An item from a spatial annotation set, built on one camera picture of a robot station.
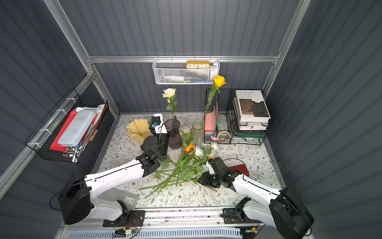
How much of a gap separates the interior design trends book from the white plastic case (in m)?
0.79

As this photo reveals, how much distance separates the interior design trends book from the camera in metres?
0.87

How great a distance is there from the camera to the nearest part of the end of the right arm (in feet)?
2.03

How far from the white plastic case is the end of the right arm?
0.62 meters
